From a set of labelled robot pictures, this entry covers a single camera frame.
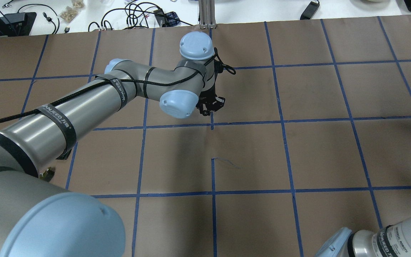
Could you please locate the bag of wooden pieces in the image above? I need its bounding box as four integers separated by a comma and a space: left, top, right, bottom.
57, 0, 86, 24

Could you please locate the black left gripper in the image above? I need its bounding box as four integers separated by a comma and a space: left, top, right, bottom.
196, 77, 225, 116

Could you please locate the black brake pad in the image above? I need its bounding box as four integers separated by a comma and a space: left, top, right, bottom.
56, 148, 72, 160

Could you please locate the olive brake shoe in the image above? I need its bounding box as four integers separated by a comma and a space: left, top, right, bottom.
39, 167, 56, 182

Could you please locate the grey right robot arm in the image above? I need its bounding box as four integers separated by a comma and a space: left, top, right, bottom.
315, 217, 411, 257

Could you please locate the aluminium frame post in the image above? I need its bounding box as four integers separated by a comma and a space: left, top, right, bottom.
198, 0, 217, 29

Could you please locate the black power adapter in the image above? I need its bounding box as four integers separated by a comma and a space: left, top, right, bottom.
300, 0, 320, 20

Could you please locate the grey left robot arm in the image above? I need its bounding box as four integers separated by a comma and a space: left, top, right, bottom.
0, 31, 225, 257

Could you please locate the black device on stand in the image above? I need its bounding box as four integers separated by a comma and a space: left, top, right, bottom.
0, 12, 37, 36

